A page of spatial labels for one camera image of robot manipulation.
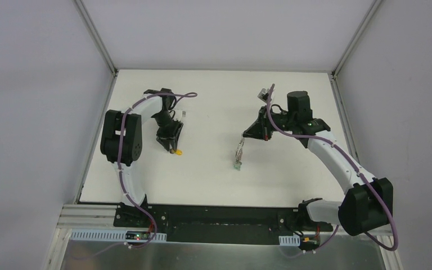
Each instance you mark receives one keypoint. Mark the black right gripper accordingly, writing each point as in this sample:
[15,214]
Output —
[258,124]

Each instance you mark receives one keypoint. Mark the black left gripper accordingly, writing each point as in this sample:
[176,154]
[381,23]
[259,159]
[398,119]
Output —
[172,132]

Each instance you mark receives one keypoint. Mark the silver keyring with clips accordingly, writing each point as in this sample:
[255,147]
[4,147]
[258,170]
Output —
[239,150]

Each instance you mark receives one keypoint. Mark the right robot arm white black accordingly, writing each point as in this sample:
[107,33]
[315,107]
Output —
[368,200]

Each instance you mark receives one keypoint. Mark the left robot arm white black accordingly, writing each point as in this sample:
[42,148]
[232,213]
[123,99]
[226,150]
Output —
[122,143]

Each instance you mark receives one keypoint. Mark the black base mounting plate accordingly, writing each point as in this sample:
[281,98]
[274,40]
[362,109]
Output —
[218,224]

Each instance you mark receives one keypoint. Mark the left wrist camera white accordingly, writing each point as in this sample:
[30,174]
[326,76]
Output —
[179,115]

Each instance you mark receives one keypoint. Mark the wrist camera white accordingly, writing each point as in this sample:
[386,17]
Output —
[179,115]
[263,95]

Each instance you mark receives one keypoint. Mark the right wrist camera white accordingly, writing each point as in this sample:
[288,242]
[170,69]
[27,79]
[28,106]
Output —
[263,95]

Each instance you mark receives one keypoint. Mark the aluminium front rail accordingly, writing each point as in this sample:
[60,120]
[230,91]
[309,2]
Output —
[88,215]

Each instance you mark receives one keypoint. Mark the aluminium frame post left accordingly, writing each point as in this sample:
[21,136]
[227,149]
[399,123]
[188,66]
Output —
[93,32]

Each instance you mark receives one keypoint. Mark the aluminium frame post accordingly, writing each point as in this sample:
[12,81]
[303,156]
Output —
[359,32]
[93,32]

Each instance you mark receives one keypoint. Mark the aluminium frame post right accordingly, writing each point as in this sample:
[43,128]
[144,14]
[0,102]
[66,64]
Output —
[359,32]

